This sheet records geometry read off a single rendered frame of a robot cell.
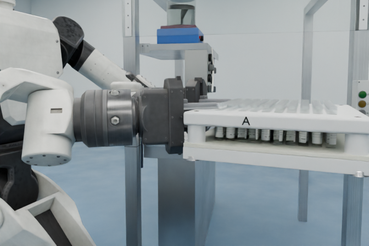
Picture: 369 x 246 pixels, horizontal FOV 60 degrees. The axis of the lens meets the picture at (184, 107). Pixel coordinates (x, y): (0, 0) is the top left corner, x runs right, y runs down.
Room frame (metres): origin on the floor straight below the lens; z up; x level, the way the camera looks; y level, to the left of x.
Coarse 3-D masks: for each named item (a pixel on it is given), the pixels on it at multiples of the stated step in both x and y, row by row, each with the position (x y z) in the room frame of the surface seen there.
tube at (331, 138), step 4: (328, 108) 0.43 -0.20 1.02; (332, 108) 0.43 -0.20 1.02; (336, 108) 0.43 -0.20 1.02; (328, 112) 0.43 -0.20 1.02; (332, 112) 0.43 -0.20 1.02; (336, 112) 0.43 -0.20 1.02; (328, 136) 0.43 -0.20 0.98; (332, 136) 0.43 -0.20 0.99; (336, 136) 0.43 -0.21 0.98; (328, 140) 0.43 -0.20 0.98; (332, 140) 0.43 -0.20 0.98; (328, 144) 0.43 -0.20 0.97; (332, 144) 0.43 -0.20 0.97
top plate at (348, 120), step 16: (192, 112) 0.46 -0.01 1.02; (208, 112) 0.46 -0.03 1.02; (224, 112) 0.46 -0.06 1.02; (240, 112) 0.46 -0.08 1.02; (256, 112) 0.46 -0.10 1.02; (272, 112) 0.46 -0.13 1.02; (352, 112) 0.46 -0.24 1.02; (256, 128) 0.43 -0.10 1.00; (272, 128) 0.42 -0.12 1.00; (288, 128) 0.41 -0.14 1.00; (304, 128) 0.41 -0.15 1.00; (320, 128) 0.40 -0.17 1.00; (336, 128) 0.39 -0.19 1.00; (352, 128) 0.39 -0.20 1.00; (368, 128) 0.38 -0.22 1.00
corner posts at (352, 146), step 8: (192, 128) 0.46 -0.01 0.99; (200, 128) 0.46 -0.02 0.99; (192, 136) 0.46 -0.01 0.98; (200, 136) 0.46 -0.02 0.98; (352, 136) 0.39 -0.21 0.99; (360, 136) 0.39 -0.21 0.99; (368, 136) 0.39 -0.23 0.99; (352, 144) 0.39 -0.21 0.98; (360, 144) 0.39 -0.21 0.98; (368, 144) 0.39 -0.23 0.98; (344, 152) 0.40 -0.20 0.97; (352, 152) 0.39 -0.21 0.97; (360, 152) 0.39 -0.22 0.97
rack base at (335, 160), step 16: (192, 144) 0.46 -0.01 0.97; (208, 144) 0.45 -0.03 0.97; (224, 144) 0.45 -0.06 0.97; (240, 144) 0.45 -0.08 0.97; (256, 144) 0.45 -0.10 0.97; (272, 144) 0.45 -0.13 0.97; (336, 144) 0.45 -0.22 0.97; (208, 160) 0.45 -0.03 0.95; (224, 160) 0.44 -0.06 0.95; (240, 160) 0.43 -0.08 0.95; (256, 160) 0.43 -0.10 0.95; (272, 160) 0.42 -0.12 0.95; (288, 160) 0.41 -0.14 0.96; (304, 160) 0.41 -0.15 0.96; (320, 160) 0.40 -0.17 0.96; (336, 160) 0.39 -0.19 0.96; (352, 160) 0.39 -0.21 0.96; (368, 160) 0.38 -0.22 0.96
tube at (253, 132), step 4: (252, 104) 0.48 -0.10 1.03; (256, 104) 0.48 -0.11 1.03; (252, 108) 0.47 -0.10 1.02; (256, 108) 0.47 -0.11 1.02; (252, 128) 0.47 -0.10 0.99; (252, 132) 0.47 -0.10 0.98; (256, 132) 0.47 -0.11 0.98; (252, 136) 0.47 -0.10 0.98; (256, 136) 0.47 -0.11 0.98; (252, 140) 0.47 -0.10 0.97; (256, 140) 0.47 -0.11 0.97
